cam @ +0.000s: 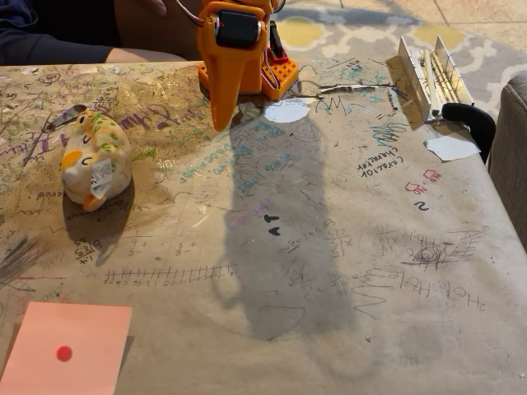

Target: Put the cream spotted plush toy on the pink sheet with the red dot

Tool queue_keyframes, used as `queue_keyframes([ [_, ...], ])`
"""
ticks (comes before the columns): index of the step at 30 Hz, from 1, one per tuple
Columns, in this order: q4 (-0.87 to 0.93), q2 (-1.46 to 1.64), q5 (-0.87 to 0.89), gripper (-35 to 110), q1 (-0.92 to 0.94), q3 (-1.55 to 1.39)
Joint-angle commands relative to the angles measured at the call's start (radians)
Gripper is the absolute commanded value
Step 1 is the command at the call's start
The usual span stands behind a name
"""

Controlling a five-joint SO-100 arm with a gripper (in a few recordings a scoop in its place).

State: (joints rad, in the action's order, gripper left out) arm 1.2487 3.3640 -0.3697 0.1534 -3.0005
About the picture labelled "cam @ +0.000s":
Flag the white orange plush toy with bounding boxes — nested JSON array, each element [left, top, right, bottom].
[[60, 108, 133, 213]]

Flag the person bare forearm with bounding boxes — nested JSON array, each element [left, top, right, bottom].
[[102, 47, 189, 64]]

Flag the orange robot arm with base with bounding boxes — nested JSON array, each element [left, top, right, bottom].
[[197, 0, 300, 101]]

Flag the white round paper patch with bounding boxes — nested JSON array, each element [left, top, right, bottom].
[[263, 100, 311, 124]]

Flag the grey yellow patterned rug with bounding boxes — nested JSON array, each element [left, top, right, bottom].
[[269, 0, 527, 124]]

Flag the person dark blue clothing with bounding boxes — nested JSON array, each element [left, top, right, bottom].
[[0, 0, 123, 66]]

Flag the white paper scrap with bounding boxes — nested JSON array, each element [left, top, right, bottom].
[[423, 133, 483, 162]]

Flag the black clamp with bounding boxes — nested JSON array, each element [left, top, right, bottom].
[[441, 102, 497, 165]]

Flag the pink paper note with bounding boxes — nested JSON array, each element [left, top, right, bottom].
[[0, 300, 133, 395]]

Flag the grey upholstered sofa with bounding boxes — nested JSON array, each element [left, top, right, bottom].
[[487, 69, 527, 238]]

